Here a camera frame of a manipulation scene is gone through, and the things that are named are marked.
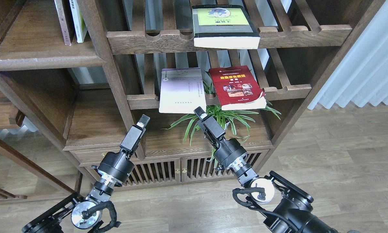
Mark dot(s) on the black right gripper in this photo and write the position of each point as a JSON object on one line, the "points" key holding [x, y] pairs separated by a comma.
{"points": [[229, 150]]}

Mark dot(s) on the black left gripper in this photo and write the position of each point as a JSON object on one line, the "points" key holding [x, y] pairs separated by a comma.
{"points": [[118, 165]]}

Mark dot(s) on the white lavender book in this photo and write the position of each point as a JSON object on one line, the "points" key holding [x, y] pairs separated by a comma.
{"points": [[182, 90]]}

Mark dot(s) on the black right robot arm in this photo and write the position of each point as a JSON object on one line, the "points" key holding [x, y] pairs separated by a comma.
{"points": [[286, 207]]}

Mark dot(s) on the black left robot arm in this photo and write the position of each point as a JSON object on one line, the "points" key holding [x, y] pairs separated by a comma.
{"points": [[95, 212]]}

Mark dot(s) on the red cover book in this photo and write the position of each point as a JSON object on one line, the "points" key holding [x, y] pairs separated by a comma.
{"points": [[237, 89]]}

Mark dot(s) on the dark wooden bookshelf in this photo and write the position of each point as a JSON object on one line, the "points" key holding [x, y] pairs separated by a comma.
{"points": [[85, 97]]}

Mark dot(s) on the green and black book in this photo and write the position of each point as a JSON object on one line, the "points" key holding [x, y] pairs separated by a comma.
{"points": [[223, 27]]}

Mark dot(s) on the white green upright book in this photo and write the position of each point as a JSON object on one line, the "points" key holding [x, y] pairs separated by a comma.
{"points": [[79, 23]]}

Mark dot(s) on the white curtain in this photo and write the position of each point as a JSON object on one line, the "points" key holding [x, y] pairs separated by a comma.
{"points": [[362, 76]]}

